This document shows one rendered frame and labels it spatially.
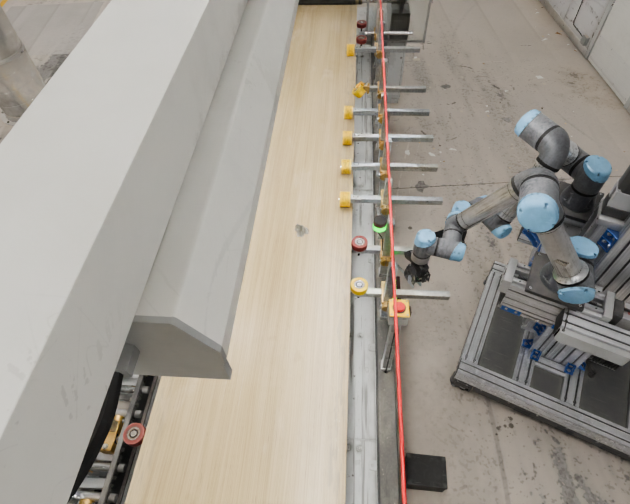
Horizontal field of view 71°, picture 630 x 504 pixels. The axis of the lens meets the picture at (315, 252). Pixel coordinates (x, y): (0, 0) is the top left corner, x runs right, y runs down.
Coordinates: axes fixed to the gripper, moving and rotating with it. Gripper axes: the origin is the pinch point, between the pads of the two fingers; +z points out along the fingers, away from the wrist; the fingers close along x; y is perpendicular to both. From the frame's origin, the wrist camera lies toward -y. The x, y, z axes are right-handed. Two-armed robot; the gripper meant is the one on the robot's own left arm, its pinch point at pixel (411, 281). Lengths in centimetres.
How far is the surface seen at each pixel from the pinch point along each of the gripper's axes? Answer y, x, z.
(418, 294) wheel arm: 3.9, 2.7, 6.3
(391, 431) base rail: 53, -29, 22
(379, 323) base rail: 5.2, -15.5, 21.7
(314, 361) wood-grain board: 23, -52, 2
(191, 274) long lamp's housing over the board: 79, -71, -146
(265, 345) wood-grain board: 10, -70, 2
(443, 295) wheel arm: 7.8, 13.3, 6.3
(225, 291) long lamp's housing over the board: 79, -69, -143
